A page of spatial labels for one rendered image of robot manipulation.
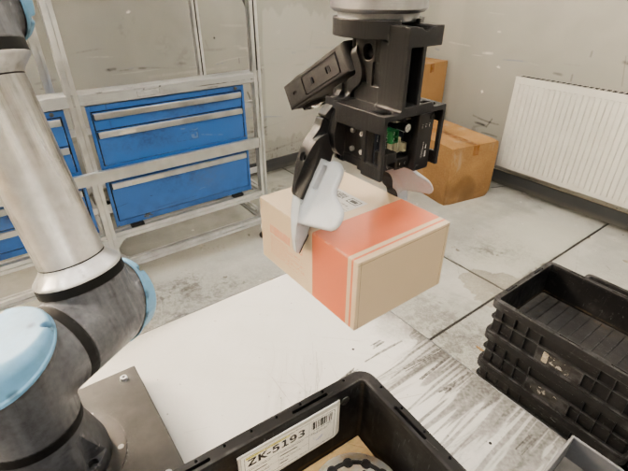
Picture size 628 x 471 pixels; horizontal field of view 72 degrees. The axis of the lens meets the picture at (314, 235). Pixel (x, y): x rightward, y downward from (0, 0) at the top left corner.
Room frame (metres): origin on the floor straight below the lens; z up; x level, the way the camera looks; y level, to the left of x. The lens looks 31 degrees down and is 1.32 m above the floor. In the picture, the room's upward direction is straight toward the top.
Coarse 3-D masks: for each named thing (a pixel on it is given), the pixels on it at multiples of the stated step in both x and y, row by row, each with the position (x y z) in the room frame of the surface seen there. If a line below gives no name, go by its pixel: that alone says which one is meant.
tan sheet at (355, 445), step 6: (354, 438) 0.33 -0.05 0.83; (360, 438) 0.33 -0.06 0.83; (348, 444) 0.32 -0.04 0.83; (354, 444) 0.32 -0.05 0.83; (360, 444) 0.32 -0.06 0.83; (336, 450) 0.31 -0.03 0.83; (342, 450) 0.31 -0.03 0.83; (348, 450) 0.31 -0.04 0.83; (354, 450) 0.31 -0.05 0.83; (360, 450) 0.31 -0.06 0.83; (366, 450) 0.31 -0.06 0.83; (330, 456) 0.31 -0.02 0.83; (318, 462) 0.30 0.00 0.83; (324, 462) 0.30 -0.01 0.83; (306, 468) 0.29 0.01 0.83; (312, 468) 0.29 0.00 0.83; (318, 468) 0.29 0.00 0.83
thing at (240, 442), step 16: (336, 384) 0.33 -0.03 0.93; (352, 384) 0.33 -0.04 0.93; (368, 384) 0.33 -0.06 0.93; (304, 400) 0.31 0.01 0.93; (320, 400) 0.31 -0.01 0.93; (384, 400) 0.31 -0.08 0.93; (272, 416) 0.29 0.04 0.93; (288, 416) 0.29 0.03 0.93; (400, 416) 0.29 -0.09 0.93; (256, 432) 0.27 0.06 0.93; (272, 432) 0.27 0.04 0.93; (416, 432) 0.27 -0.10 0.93; (224, 448) 0.25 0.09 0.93; (240, 448) 0.25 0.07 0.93; (432, 448) 0.25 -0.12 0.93; (192, 464) 0.24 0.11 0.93; (208, 464) 0.24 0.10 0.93; (448, 464) 0.24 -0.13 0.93
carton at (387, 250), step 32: (288, 192) 0.43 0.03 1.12; (352, 192) 0.43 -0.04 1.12; (384, 192) 0.43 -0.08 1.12; (288, 224) 0.38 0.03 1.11; (352, 224) 0.36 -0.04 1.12; (384, 224) 0.36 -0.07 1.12; (416, 224) 0.36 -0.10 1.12; (448, 224) 0.36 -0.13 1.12; (288, 256) 0.38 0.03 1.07; (320, 256) 0.33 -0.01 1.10; (352, 256) 0.30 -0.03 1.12; (384, 256) 0.31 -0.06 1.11; (416, 256) 0.34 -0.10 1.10; (320, 288) 0.33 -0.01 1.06; (352, 288) 0.30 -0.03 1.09; (384, 288) 0.31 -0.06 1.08; (416, 288) 0.34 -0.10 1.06; (352, 320) 0.29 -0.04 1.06
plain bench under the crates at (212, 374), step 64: (192, 320) 0.69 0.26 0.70; (256, 320) 0.69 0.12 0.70; (320, 320) 0.69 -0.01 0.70; (384, 320) 0.69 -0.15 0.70; (192, 384) 0.52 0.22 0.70; (256, 384) 0.52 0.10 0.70; (320, 384) 0.52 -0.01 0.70; (384, 384) 0.52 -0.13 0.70; (448, 384) 0.52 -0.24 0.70; (192, 448) 0.40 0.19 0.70; (448, 448) 0.40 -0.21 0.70; (512, 448) 0.40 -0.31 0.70
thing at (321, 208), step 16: (320, 176) 0.36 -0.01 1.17; (336, 176) 0.34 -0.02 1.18; (320, 192) 0.35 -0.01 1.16; (336, 192) 0.34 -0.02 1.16; (304, 208) 0.34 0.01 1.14; (320, 208) 0.34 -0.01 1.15; (336, 208) 0.32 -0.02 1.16; (304, 224) 0.34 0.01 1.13; (320, 224) 0.32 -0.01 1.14; (336, 224) 0.31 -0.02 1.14; (304, 240) 0.35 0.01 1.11
